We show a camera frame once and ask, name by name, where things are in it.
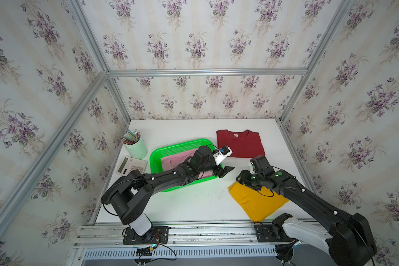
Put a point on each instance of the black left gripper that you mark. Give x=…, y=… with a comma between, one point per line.
x=218, y=168

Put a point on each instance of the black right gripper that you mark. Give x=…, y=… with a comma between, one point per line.
x=243, y=178

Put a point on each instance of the yellow t-shirt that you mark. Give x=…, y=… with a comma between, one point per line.
x=258, y=205

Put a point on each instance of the dark red t-shirt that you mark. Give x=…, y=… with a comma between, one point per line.
x=245, y=144

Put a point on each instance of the green plastic basket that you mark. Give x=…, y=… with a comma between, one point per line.
x=156, y=165

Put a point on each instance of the pink t-shirt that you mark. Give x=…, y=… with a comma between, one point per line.
x=171, y=161

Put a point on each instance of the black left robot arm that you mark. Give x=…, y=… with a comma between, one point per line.
x=130, y=194

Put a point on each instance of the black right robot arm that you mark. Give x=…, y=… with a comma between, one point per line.
x=346, y=238

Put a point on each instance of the pale green pencil cup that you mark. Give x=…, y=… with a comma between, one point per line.
x=134, y=144

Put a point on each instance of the pink white calculator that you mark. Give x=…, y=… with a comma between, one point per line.
x=126, y=164

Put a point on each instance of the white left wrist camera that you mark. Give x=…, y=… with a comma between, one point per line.
x=221, y=154

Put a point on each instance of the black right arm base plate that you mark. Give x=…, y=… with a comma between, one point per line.
x=270, y=233

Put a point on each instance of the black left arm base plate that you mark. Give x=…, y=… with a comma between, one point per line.
x=155, y=235

